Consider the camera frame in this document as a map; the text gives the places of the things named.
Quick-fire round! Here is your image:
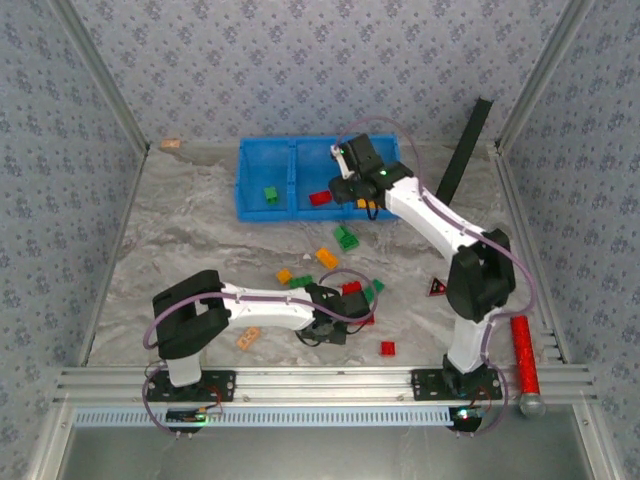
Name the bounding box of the blue plastic bin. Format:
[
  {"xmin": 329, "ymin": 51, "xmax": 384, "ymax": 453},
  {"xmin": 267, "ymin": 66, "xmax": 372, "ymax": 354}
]
[
  {"xmin": 232, "ymin": 137, "xmax": 295, "ymax": 222},
  {"xmin": 341, "ymin": 134, "xmax": 404, "ymax": 221},
  {"xmin": 285, "ymin": 136, "xmax": 350, "ymax": 222}
]

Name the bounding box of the peach lego brick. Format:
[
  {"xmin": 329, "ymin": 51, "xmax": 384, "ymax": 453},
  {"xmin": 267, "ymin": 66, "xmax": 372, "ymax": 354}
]
[{"xmin": 236, "ymin": 326, "xmax": 263, "ymax": 350}]

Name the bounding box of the long black bar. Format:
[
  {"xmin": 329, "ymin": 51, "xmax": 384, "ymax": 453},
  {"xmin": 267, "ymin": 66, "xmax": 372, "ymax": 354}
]
[{"xmin": 435, "ymin": 96, "xmax": 495, "ymax": 206}]

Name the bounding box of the small circuit board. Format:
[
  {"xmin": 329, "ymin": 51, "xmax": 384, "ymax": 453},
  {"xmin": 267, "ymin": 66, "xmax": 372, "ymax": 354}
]
[
  {"xmin": 449, "ymin": 407, "xmax": 484, "ymax": 426},
  {"xmin": 166, "ymin": 408, "xmax": 211, "ymax": 425}
]

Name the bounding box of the red cylinder with silver knob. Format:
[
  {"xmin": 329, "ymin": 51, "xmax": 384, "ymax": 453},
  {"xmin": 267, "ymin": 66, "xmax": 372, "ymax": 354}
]
[{"xmin": 509, "ymin": 314, "xmax": 547, "ymax": 419}]

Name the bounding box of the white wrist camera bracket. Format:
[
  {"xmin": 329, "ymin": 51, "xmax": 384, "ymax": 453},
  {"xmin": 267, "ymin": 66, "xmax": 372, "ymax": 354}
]
[{"xmin": 330, "ymin": 143, "xmax": 354, "ymax": 180}]

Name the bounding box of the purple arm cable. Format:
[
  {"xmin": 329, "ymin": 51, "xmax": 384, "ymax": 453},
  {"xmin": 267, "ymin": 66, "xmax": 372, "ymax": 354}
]
[
  {"xmin": 142, "ymin": 268, "xmax": 379, "ymax": 437},
  {"xmin": 335, "ymin": 116, "xmax": 535, "ymax": 437}
]

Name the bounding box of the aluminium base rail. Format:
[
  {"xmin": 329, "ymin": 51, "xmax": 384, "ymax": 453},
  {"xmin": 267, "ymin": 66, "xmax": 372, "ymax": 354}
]
[{"xmin": 52, "ymin": 366, "xmax": 599, "ymax": 405}]

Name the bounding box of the light blue slotted cable duct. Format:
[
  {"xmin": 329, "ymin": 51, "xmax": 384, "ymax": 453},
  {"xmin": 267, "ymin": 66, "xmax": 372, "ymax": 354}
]
[{"xmin": 73, "ymin": 404, "xmax": 459, "ymax": 429}]

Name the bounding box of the aluminium side rail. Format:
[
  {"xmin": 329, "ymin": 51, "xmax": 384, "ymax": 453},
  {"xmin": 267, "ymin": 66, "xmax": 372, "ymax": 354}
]
[
  {"xmin": 79, "ymin": 144, "xmax": 151, "ymax": 366},
  {"xmin": 492, "ymin": 144, "xmax": 571, "ymax": 364}
]

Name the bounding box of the aluminium frame post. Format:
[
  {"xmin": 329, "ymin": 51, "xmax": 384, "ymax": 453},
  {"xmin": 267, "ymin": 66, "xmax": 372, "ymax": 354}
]
[
  {"xmin": 49, "ymin": 0, "xmax": 151, "ymax": 154},
  {"xmin": 494, "ymin": 0, "xmax": 596, "ymax": 154}
]

